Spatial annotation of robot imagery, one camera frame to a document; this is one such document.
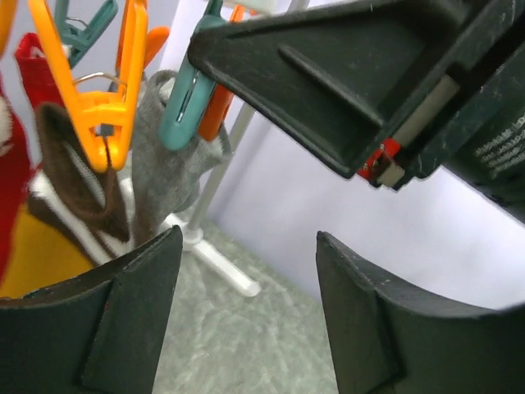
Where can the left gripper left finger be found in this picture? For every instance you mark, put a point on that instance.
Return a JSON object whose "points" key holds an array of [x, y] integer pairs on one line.
{"points": [[99, 332]]}

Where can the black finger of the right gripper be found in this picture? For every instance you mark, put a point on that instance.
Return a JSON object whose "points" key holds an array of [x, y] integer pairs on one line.
{"points": [[340, 79]]}

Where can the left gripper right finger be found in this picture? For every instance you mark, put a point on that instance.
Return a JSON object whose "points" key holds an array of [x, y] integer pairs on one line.
{"points": [[389, 336]]}

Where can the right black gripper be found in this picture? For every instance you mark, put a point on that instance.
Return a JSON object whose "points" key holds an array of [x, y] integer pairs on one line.
{"points": [[472, 121]]}

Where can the orange clothes clip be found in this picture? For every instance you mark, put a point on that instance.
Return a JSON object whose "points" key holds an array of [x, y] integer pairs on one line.
{"points": [[216, 98]]}

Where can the mustard sock striped cuff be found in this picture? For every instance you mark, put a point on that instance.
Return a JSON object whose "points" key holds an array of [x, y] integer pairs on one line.
{"points": [[73, 218]]}

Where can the teal clothes clip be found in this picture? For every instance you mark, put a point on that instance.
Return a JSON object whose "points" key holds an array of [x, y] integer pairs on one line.
{"points": [[80, 36], [191, 91]]}

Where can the yellow-orange clothes clip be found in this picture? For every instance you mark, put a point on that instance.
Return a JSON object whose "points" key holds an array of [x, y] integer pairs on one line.
{"points": [[103, 121]]}

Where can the grey hanging sock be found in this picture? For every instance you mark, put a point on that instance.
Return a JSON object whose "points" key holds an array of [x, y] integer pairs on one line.
{"points": [[166, 181]]}

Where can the red hanging sock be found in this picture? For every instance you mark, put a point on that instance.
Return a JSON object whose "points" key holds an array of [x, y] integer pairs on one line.
{"points": [[16, 169]]}

